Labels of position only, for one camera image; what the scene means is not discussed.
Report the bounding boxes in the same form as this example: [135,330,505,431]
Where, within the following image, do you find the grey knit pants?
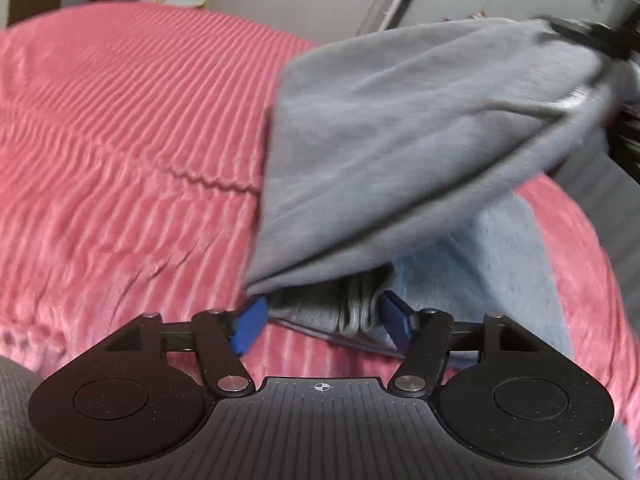
[245,18,637,353]

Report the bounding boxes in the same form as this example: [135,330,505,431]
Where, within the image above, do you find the pink ribbed bed blanket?
[0,0,640,441]

